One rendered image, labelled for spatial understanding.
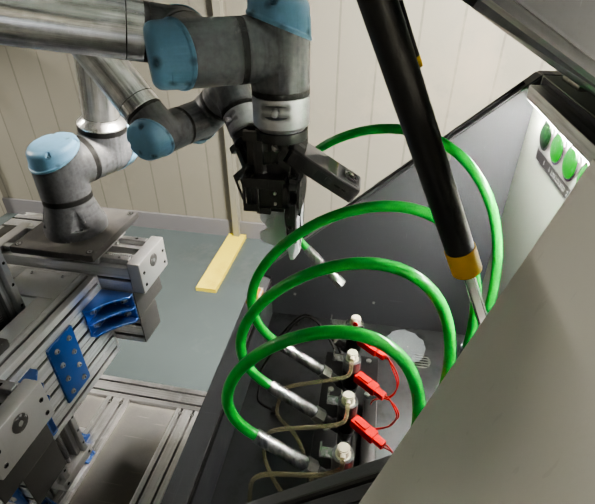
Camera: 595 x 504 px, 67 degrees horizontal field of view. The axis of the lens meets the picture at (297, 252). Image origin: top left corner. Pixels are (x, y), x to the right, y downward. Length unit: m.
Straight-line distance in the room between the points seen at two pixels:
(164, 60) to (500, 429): 0.46
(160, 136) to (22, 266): 0.65
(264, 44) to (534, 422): 0.46
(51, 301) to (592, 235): 1.11
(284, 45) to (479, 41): 2.06
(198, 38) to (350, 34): 2.03
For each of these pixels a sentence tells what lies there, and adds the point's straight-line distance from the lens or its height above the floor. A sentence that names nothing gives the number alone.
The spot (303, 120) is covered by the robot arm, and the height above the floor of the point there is 1.45.
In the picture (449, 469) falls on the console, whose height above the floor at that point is 1.38.
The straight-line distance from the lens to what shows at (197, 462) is 0.80.
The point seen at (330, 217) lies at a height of 1.35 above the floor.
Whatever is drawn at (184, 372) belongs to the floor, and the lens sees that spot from 2.22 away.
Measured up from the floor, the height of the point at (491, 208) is 1.34.
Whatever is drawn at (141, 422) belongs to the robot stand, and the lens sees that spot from 1.83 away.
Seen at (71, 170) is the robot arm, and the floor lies 1.21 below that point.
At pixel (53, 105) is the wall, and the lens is 3.35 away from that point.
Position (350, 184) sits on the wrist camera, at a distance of 0.63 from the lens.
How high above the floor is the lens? 1.62
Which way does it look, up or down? 34 degrees down
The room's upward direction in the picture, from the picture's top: straight up
